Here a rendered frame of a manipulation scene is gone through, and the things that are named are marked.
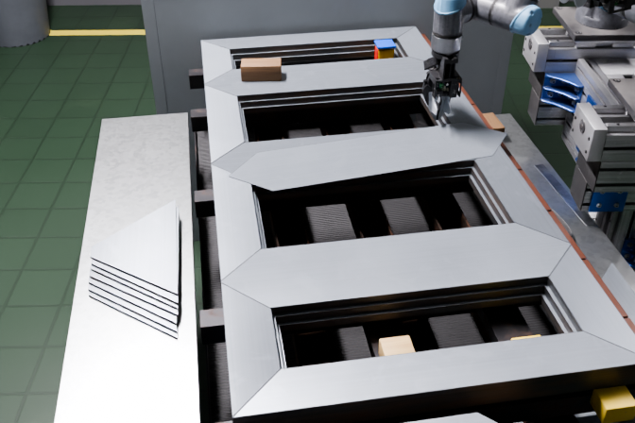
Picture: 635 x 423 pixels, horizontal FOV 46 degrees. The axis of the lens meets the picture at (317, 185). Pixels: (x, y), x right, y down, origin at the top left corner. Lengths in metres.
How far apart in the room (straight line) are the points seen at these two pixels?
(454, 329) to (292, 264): 0.52
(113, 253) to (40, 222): 1.57
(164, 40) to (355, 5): 0.66
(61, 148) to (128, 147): 1.60
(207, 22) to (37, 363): 1.26
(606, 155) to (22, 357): 1.92
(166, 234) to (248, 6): 1.04
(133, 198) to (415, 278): 0.82
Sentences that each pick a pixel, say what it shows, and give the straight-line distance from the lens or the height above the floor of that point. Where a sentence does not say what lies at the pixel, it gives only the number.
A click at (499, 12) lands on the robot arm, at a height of 1.19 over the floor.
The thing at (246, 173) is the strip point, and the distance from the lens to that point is 1.81.
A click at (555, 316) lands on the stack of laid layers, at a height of 0.83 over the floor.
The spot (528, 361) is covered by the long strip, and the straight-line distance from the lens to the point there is 1.39.
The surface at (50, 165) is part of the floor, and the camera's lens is 3.67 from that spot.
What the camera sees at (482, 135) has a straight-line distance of 2.00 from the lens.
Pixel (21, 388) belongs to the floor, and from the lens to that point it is 2.62.
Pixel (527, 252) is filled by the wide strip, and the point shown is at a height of 0.87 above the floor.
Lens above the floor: 1.86
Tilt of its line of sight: 34 degrees down
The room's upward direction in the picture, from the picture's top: straight up
